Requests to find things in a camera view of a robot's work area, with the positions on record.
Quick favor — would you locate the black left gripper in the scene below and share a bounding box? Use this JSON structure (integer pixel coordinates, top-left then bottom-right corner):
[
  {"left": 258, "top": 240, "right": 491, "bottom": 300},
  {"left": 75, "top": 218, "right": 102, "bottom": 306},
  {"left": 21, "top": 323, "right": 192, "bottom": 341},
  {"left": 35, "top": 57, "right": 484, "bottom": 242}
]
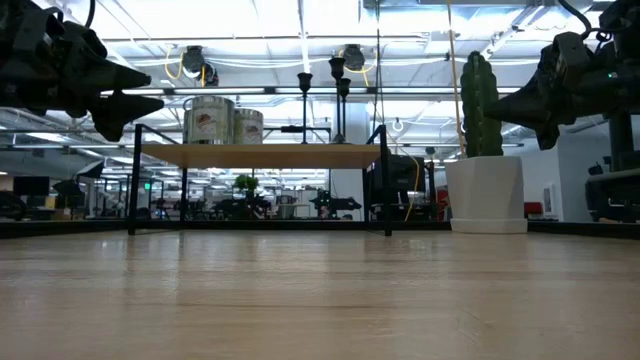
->
[{"left": 0, "top": 49, "right": 165, "bottom": 143}]

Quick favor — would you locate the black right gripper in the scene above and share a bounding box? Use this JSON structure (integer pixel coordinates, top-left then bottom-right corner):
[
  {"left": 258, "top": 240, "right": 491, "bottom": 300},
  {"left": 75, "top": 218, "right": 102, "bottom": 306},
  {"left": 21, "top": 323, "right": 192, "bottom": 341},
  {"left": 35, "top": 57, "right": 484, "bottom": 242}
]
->
[{"left": 483, "top": 54, "right": 640, "bottom": 151}]

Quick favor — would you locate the silver labelled candle tin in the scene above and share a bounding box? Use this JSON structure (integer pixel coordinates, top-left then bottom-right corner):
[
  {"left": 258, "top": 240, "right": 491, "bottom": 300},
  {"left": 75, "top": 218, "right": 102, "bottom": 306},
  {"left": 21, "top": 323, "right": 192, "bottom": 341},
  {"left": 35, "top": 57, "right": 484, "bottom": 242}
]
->
[
  {"left": 232, "top": 108, "right": 265, "bottom": 146},
  {"left": 182, "top": 94, "right": 235, "bottom": 146}
]

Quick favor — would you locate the black candlestick holder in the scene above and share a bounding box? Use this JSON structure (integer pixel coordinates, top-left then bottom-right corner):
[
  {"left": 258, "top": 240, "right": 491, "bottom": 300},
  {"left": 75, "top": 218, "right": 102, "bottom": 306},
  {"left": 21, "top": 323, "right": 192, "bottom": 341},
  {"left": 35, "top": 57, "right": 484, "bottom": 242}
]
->
[
  {"left": 328, "top": 56, "right": 352, "bottom": 146},
  {"left": 339, "top": 77, "right": 352, "bottom": 144},
  {"left": 297, "top": 71, "right": 314, "bottom": 146}
]

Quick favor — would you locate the green cactus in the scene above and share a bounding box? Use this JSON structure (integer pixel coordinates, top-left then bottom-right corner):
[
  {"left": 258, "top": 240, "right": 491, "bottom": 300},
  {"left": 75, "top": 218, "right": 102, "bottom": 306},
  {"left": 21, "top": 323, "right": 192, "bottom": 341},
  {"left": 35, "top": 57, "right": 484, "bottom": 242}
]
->
[{"left": 459, "top": 49, "right": 504, "bottom": 159}]

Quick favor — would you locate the black studio lamp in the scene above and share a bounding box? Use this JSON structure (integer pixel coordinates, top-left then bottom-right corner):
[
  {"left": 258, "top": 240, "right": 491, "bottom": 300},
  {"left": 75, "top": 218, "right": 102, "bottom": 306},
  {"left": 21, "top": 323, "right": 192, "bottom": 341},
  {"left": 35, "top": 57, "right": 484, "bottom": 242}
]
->
[{"left": 74, "top": 159, "right": 106, "bottom": 180}]

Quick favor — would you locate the black-framed computer monitor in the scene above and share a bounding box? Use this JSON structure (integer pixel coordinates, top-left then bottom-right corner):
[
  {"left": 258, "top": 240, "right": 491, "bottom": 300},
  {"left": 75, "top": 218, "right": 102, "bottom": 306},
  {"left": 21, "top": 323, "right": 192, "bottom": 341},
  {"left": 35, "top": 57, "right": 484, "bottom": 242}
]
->
[{"left": 607, "top": 110, "right": 636, "bottom": 172}]

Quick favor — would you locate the white hexagonal planter pot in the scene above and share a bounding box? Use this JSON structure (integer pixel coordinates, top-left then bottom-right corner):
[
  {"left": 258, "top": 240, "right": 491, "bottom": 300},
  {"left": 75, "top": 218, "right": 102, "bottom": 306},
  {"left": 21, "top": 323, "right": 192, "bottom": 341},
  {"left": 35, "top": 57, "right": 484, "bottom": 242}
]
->
[{"left": 444, "top": 155, "right": 530, "bottom": 235}]

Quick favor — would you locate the small black background monitor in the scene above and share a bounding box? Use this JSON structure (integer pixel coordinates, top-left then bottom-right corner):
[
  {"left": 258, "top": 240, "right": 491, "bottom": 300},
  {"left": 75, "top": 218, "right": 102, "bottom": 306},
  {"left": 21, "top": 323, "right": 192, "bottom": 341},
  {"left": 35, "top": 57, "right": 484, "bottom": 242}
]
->
[{"left": 12, "top": 175, "right": 51, "bottom": 197}]

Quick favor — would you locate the grey desk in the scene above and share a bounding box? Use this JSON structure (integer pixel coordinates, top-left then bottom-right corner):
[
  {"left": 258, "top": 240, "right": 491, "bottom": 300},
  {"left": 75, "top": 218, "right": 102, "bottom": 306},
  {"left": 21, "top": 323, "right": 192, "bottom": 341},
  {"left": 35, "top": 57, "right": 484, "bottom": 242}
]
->
[{"left": 584, "top": 168, "right": 640, "bottom": 224}]

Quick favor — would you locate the red cabinet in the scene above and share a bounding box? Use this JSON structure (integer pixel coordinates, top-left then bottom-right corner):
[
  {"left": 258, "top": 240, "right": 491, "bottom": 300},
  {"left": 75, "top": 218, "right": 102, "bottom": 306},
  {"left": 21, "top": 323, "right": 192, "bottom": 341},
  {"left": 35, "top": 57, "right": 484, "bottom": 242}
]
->
[{"left": 436, "top": 185, "right": 450, "bottom": 222}]

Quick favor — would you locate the black background screen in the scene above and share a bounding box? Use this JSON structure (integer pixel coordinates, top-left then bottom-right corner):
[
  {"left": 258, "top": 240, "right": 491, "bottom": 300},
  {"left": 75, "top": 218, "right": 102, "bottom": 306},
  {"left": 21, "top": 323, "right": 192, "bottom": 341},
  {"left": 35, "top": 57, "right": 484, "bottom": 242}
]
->
[{"left": 373, "top": 153, "right": 427, "bottom": 192}]

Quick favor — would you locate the wooden shelf with black legs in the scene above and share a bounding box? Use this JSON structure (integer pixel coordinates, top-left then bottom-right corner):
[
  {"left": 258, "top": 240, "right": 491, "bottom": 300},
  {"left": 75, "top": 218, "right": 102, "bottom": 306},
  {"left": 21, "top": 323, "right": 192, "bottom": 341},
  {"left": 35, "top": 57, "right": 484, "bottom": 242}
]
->
[{"left": 127, "top": 123, "right": 394, "bottom": 237}]

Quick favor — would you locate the green background plant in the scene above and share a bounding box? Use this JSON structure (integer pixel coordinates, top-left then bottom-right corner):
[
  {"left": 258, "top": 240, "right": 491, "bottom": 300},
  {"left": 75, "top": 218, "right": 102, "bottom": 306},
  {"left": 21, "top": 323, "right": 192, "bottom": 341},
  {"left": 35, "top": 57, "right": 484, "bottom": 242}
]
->
[{"left": 233, "top": 173, "right": 261, "bottom": 201}]

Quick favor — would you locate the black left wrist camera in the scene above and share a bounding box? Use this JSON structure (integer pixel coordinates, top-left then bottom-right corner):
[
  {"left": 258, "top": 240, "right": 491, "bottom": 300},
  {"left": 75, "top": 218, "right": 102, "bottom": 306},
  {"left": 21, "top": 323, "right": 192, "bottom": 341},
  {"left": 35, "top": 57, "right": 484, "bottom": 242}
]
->
[{"left": 54, "top": 19, "right": 109, "bottom": 61}]

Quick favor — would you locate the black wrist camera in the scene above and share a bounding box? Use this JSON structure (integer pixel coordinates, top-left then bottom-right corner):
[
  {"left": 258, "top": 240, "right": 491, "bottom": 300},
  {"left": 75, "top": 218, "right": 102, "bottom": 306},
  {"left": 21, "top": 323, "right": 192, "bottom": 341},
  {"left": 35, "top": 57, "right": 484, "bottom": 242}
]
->
[
  {"left": 54, "top": 19, "right": 109, "bottom": 61},
  {"left": 549, "top": 31, "right": 594, "bottom": 71}
]

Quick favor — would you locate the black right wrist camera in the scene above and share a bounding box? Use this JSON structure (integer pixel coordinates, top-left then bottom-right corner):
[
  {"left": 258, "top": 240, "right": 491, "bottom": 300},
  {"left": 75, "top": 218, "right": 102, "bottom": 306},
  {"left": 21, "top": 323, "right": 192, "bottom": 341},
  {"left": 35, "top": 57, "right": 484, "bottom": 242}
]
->
[{"left": 549, "top": 31, "right": 594, "bottom": 71}]

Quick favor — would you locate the yellow hanging cable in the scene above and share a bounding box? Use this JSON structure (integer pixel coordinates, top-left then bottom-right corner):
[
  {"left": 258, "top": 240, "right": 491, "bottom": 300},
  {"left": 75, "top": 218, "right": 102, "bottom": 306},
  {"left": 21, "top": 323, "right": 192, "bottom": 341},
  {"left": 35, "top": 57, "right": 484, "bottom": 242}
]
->
[{"left": 446, "top": 0, "right": 469, "bottom": 157}]

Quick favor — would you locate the black ceiling cable reel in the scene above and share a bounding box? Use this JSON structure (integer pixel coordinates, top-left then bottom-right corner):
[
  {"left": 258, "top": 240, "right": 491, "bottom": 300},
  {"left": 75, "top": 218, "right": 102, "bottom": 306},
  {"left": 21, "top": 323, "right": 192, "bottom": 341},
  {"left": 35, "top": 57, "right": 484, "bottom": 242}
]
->
[
  {"left": 180, "top": 44, "right": 220, "bottom": 87},
  {"left": 343, "top": 43, "right": 369, "bottom": 72}
]

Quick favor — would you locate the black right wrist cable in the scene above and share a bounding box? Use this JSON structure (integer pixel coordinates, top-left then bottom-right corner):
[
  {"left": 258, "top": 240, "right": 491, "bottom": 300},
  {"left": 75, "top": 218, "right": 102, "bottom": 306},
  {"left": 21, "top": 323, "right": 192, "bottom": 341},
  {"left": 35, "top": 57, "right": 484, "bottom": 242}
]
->
[{"left": 557, "top": 0, "right": 604, "bottom": 40}]

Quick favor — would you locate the yellow background cable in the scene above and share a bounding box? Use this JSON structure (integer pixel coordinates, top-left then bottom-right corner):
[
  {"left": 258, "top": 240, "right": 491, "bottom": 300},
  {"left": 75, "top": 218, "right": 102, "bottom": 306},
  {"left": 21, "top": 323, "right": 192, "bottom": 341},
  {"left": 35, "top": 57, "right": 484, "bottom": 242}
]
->
[{"left": 403, "top": 154, "right": 421, "bottom": 222}]

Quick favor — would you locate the black aluminium table frame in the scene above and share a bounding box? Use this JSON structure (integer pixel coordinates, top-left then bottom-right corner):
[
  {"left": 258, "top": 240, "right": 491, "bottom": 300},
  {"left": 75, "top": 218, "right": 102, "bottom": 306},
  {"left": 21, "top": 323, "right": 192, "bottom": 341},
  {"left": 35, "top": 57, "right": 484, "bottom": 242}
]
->
[{"left": 0, "top": 218, "right": 640, "bottom": 240}]

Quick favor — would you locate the black hanging cable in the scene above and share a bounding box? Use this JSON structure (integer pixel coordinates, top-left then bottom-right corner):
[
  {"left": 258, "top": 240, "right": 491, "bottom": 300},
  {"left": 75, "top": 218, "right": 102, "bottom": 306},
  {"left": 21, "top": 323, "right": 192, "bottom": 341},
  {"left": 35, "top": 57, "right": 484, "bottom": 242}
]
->
[{"left": 372, "top": 0, "right": 383, "bottom": 134}]

